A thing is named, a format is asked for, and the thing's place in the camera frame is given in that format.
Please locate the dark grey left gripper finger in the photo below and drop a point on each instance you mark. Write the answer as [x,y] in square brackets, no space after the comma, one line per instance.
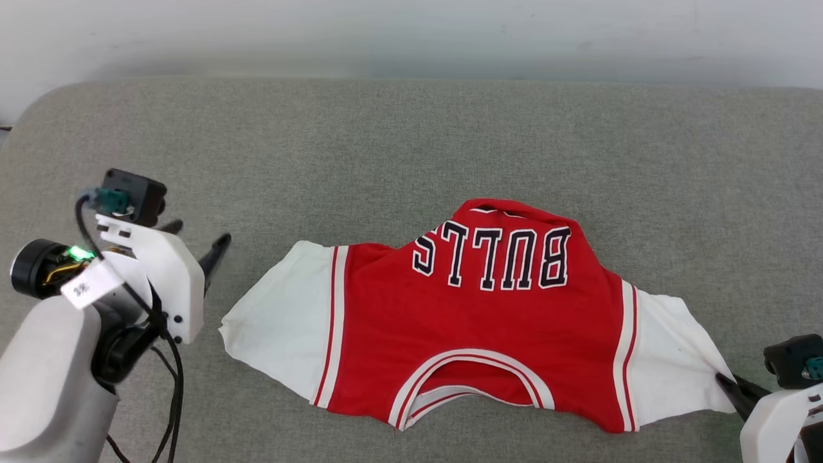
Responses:
[170,226]
[215,257]

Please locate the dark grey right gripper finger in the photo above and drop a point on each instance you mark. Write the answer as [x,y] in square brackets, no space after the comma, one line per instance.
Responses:
[757,392]
[741,402]

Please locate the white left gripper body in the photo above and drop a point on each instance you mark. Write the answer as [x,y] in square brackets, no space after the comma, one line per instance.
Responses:
[173,283]

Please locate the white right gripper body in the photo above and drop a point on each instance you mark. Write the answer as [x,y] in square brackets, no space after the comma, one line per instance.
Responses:
[775,427]

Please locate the red and white Bulls jersey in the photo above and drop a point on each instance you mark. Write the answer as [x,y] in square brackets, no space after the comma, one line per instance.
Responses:
[476,321]

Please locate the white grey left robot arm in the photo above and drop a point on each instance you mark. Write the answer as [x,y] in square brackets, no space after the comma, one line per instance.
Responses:
[45,373]

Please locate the white paper label tag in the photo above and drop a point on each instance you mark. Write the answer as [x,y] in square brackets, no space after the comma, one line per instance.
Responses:
[93,283]

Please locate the grey fabric sofa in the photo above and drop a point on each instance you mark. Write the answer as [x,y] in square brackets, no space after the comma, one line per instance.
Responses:
[411,148]

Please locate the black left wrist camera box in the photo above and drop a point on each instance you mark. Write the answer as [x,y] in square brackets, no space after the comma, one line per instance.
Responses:
[138,193]

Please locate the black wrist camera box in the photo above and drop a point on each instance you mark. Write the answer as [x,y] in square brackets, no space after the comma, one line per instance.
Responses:
[138,193]
[791,360]

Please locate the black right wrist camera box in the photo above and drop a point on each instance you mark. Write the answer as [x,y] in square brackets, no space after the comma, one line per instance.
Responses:
[791,360]

